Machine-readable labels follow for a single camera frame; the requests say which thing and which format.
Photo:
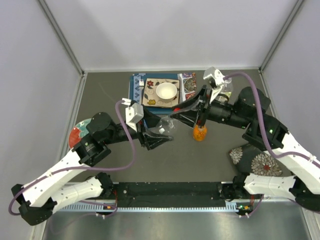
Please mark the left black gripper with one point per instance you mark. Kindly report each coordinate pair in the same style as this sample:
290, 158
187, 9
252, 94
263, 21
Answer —
150, 140

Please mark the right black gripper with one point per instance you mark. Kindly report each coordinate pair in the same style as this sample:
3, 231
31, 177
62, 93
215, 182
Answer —
189, 110

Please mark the red cap clear bottle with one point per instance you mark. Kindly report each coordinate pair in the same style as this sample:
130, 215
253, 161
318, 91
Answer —
167, 125

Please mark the orange juice bottle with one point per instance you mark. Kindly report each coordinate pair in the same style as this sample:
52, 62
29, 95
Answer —
199, 132

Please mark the large clear juice bottle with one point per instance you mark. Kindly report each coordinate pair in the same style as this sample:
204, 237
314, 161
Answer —
226, 92

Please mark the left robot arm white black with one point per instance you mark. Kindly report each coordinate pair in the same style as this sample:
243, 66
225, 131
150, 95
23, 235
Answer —
76, 177

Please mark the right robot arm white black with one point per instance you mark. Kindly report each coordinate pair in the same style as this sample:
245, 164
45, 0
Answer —
266, 133

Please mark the square floral beige plate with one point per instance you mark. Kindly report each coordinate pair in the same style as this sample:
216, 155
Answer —
149, 97

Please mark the white ceramic bowl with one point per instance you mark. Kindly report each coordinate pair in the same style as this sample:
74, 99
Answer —
166, 91

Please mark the blue patterned placemat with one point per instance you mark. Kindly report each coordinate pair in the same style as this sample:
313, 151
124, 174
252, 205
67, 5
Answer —
188, 87

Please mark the black floral square plate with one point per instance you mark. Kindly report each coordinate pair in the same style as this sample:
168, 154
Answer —
249, 159

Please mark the round red teal plate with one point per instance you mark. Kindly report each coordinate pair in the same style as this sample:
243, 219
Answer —
78, 132

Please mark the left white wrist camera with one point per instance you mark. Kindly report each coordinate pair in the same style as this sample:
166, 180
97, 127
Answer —
134, 113

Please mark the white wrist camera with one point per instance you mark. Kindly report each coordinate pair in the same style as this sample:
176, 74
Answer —
134, 113
215, 79

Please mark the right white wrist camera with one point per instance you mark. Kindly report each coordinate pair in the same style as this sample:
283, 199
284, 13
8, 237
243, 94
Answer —
215, 79

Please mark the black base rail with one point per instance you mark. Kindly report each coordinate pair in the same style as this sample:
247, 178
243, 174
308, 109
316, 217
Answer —
173, 194

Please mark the grey cable duct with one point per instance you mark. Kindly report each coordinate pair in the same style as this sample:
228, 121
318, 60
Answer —
228, 207

